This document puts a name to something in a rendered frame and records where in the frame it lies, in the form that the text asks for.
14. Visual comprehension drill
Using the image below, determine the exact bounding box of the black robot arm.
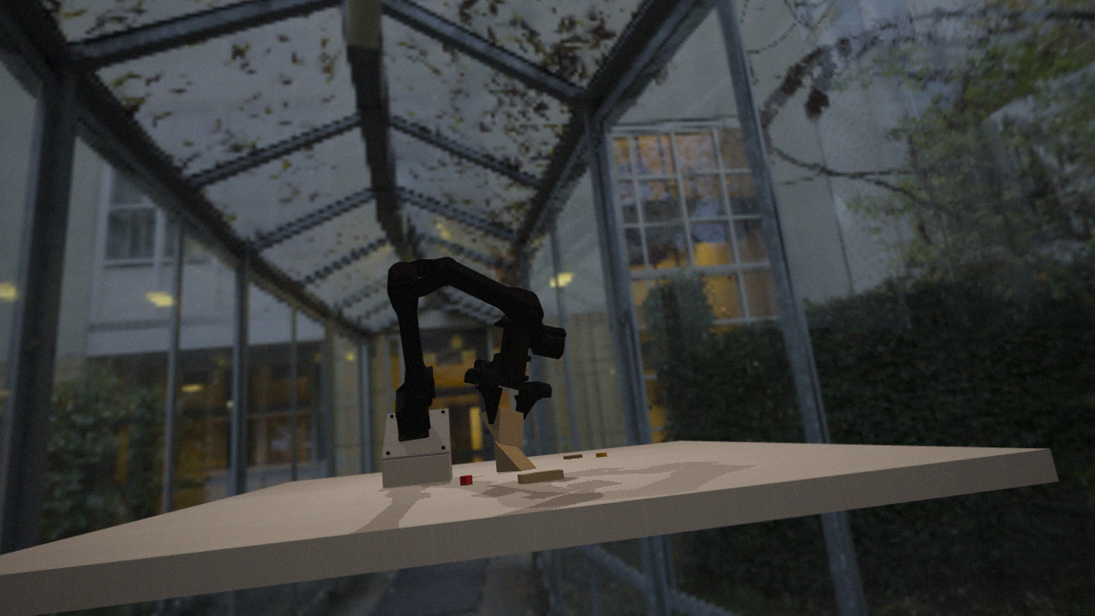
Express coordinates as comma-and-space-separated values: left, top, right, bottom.
387, 257, 566, 441

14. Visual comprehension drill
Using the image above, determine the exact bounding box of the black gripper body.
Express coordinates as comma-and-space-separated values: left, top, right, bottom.
464, 347, 552, 398

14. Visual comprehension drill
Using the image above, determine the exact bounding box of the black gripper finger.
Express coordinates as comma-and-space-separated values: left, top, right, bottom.
514, 395, 542, 418
475, 386, 503, 425

